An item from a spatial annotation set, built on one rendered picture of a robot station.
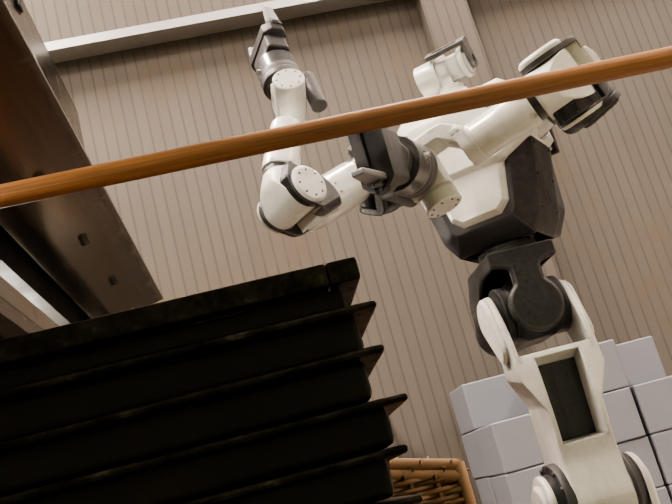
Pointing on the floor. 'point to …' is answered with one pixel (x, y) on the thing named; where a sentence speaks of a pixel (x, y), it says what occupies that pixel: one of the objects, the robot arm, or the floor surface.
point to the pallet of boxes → (501, 476)
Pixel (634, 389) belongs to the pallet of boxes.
